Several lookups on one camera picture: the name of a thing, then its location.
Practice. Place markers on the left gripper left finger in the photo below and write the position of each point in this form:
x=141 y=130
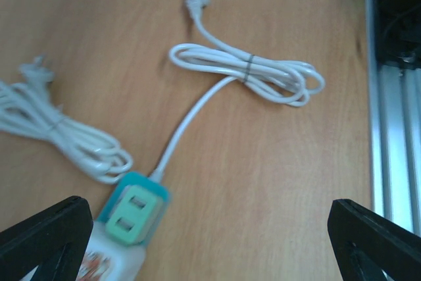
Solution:
x=51 y=243

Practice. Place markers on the green usb charger plug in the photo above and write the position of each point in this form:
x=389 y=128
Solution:
x=134 y=214

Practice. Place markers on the front aluminium rail frame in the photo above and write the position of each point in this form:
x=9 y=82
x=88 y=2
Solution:
x=394 y=104

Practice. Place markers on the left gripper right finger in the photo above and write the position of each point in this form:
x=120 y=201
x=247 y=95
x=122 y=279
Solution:
x=370 y=247

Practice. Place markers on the teal power strip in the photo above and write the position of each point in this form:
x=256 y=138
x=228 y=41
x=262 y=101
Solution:
x=106 y=258

